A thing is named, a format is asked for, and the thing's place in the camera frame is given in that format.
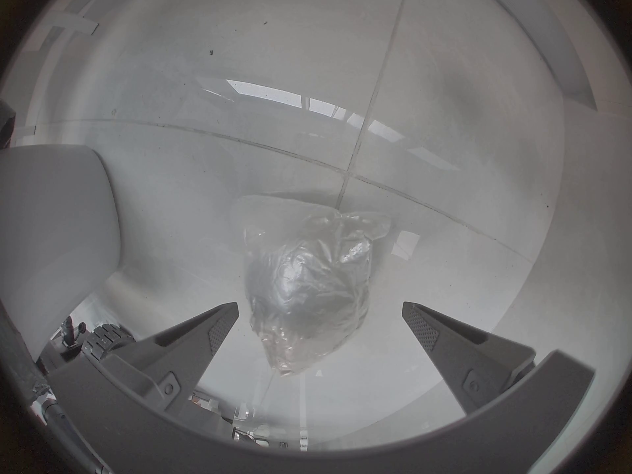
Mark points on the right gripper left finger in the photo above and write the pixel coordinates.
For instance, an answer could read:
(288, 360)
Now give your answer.
(182, 358)

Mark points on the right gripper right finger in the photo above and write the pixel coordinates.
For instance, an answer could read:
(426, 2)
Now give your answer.
(459, 358)

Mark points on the clear wrapper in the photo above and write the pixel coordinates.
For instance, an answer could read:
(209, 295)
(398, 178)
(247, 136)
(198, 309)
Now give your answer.
(306, 284)

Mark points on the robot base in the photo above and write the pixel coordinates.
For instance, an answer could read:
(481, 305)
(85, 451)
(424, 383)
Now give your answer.
(106, 339)

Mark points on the white trash bin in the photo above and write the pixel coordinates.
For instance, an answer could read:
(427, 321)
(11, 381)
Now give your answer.
(59, 225)

